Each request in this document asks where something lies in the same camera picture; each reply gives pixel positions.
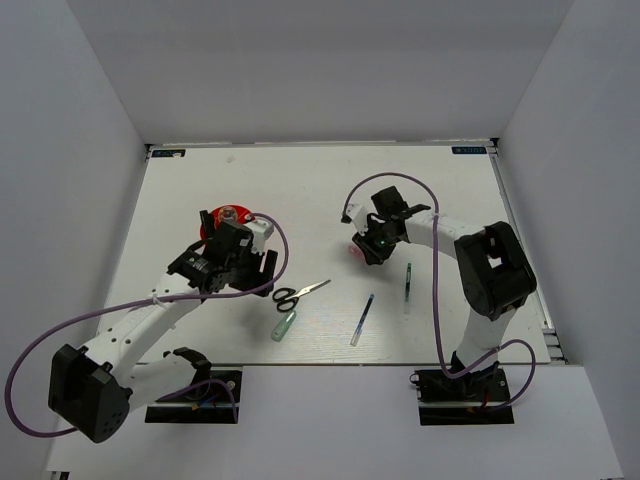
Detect pink translucent correction tape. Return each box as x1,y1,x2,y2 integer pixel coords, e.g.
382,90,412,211
348,244,365,260

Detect yellow cap black highlighter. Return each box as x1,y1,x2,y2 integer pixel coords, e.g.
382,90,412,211
217,205,238,223

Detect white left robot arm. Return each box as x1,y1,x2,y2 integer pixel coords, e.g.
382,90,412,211
48,214,278,443

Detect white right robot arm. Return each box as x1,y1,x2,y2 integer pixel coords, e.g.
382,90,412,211
342,186,537,399

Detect orange round organizer container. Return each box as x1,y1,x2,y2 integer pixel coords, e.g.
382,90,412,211
199,205,251,247

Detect green clear pen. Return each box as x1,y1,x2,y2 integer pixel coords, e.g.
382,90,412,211
403,262,412,315

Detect green translucent correction tape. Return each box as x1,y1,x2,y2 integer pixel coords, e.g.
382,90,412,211
271,310,297,342

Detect blue clear pen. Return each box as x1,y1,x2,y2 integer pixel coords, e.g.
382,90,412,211
350,294,375,347

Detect left blue table label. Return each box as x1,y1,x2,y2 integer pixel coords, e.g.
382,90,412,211
151,149,186,158

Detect blue table label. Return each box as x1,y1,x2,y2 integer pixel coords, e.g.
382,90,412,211
451,146,487,155
151,149,186,158

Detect right blue table label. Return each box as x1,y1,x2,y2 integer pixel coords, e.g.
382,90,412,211
451,146,487,155

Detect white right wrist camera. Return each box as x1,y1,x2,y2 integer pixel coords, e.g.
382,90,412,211
341,203,369,235

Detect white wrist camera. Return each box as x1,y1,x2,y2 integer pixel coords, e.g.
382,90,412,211
245,218,274,254
341,203,369,235

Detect black handled scissors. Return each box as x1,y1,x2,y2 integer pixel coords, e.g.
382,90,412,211
271,279,331,313

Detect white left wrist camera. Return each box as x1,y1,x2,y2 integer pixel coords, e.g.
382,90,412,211
245,218,274,254

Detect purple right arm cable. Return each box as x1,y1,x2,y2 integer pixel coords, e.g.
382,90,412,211
343,171,536,412

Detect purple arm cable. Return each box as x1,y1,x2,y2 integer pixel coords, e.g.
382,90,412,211
3,212,292,439
343,171,536,412

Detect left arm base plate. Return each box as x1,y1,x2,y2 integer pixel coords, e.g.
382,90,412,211
144,369,243,425

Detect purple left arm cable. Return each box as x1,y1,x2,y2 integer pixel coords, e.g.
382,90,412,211
3,212,292,439

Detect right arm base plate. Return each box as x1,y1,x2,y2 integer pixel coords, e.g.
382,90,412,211
409,367,515,426

